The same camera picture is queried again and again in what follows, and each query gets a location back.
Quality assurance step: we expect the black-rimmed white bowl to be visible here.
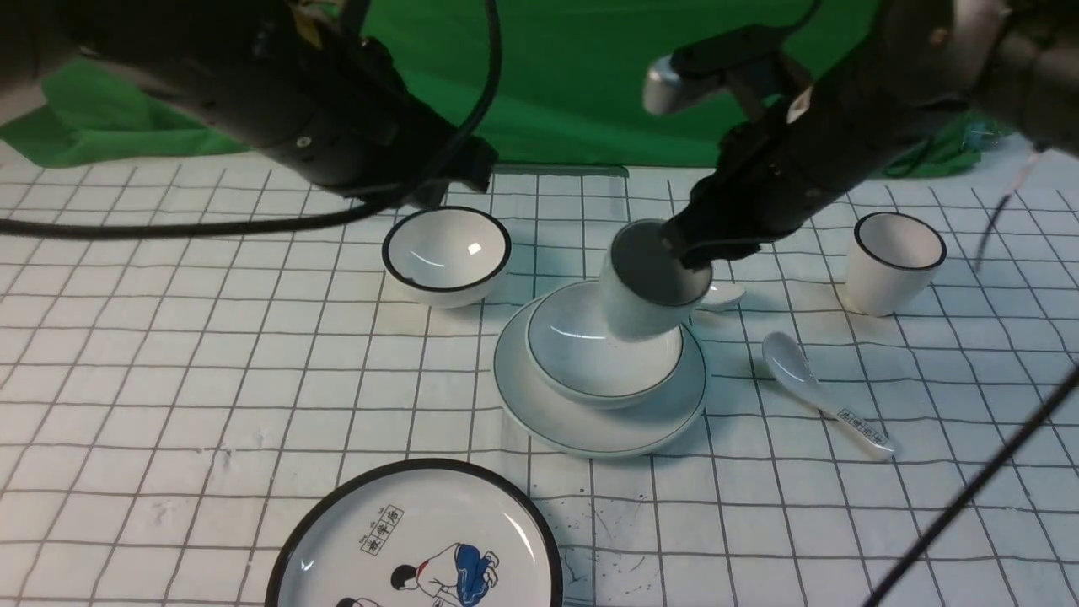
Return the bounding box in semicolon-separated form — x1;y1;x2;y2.
381;207;513;309

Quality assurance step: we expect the green backdrop cloth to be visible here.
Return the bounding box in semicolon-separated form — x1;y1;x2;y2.
0;0;1012;180

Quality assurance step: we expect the grey-rimmed shallow white bowl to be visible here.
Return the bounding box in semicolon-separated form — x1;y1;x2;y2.
525;281;689;410

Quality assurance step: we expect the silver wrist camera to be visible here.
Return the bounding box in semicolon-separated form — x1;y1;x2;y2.
643;24;814;118

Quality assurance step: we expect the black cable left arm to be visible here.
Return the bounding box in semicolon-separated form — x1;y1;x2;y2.
0;0;503;240

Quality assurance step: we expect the black-rimmed illustrated plate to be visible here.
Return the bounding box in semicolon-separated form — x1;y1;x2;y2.
265;458;564;606

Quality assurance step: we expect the grey-rimmed white cup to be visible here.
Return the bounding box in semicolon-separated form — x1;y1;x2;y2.
599;218;713;342

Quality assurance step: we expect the white grid tablecloth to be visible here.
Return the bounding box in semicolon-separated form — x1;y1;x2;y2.
1;144;1076;606

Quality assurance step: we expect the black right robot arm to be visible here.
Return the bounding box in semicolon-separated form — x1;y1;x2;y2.
644;1;1078;268

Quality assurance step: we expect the metal clip on backdrop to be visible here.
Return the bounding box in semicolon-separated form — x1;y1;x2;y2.
962;122;1001;153

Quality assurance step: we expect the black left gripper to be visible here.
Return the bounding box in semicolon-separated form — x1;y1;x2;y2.
194;17;498;207

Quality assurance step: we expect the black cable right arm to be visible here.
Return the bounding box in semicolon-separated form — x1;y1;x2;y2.
860;363;1079;607

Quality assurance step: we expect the white spoon with lettering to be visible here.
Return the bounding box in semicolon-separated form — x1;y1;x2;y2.
762;333;897;459

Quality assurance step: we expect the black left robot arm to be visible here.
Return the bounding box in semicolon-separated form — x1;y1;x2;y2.
3;1;498;207

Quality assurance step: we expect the grey tape strip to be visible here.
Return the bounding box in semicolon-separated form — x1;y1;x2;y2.
493;163;629;178

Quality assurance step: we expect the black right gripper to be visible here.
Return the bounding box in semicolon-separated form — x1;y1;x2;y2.
663;82;912;268

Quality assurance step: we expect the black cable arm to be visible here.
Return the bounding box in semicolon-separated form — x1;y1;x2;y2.
0;0;503;240
860;363;1079;607

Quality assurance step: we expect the plain white ceramic spoon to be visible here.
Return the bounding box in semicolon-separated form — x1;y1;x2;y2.
696;282;745;314

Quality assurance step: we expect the grey-rimmed white plate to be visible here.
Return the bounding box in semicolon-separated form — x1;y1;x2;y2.
492;298;710;459

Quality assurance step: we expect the black-rimmed white cup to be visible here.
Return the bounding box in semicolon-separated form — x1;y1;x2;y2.
842;212;947;316

